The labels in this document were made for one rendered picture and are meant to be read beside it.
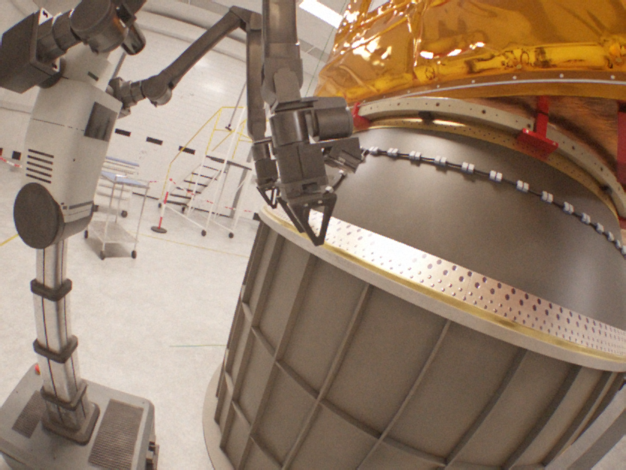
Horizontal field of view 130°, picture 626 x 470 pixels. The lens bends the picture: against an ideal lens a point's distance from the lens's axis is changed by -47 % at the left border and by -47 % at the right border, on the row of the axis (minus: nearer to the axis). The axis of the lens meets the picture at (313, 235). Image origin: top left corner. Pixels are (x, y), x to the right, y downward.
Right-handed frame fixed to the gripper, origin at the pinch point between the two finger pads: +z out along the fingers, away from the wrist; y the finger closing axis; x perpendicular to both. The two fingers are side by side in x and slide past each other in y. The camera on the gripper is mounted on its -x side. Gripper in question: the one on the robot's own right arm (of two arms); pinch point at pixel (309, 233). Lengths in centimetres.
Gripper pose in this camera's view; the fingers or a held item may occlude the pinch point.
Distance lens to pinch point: 45.3
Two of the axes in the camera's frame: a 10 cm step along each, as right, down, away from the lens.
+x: -9.4, 2.5, -2.3
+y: -2.8, -2.1, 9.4
